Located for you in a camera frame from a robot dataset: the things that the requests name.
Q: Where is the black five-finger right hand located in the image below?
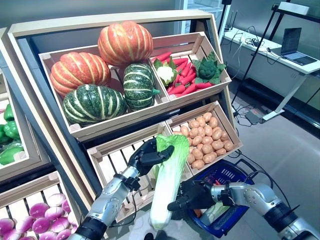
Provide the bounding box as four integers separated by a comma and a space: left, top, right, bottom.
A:
166, 180, 216, 212

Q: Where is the black five-finger left hand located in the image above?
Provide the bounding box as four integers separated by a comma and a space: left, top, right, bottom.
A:
127, 138, 175, 177

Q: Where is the blue plastic shopping basket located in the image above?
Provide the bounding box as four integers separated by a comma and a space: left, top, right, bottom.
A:
187, 158, 261, 239

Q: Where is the light wooden slatted crate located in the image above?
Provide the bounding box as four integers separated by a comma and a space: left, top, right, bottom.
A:
0, 71, 42, 176
38, 43, 171, 141
86, 122, 193, 223
0, 171, 83, 240
164, 100, 243, 177
148, 31, 232, 101

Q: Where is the small green striped pumpkin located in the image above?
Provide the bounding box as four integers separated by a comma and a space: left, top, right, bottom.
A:
123, 63, 161, 112

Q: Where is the large green striped pumpkin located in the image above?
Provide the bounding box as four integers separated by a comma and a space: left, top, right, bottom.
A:
62, 83, 128, 127

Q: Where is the white cauliflower with leaves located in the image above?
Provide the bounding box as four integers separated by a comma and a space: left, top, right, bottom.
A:
152, 58, 179, 87

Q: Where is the grey power box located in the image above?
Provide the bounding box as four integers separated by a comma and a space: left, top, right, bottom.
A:
244, 111, 263, 125

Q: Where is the green broccoli with leaves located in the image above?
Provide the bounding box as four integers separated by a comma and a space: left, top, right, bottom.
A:
192, 51, 227, 85

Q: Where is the orange striped pumpkin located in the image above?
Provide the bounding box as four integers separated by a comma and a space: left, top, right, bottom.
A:
97, 20, 154, 67
49, 51, 112, 97

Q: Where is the green bell pepper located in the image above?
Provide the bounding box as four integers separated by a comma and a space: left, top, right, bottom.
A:
3, 103, 16, 122
3, 121, 21, 140
0, 144, 26, 166

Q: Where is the black tripod stand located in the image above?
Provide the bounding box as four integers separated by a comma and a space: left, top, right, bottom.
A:
229, 0, 283, 118

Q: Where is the black router with antennas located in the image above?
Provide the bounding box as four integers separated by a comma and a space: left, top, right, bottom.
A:
223, 9, 238, 33

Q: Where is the white office desk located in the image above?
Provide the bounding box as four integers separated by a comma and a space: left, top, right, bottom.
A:
221, 29, 320, 122

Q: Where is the glass door fridge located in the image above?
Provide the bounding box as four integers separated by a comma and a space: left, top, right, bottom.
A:
174, 0, 226, 36

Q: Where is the grey open laptop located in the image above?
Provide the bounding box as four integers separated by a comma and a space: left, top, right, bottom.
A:
279, 27, 318, 66

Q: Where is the long white box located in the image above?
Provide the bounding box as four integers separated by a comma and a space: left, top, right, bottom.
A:
277, 1, 311, 15

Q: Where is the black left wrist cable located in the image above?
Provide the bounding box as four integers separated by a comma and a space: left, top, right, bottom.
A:
109, 184, 138, 227

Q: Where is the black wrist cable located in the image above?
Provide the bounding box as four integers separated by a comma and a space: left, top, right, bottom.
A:
243, 170, 275, 191
109, 184, 138, 227

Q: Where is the black floor cable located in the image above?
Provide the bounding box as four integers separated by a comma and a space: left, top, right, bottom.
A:
228, 147, 276, 191

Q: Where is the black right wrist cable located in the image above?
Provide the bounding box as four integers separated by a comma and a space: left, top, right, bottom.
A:
243, 170, 275, 191

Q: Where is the black camera on pole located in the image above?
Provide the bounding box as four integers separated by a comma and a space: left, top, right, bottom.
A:
216, 0, 232, 38

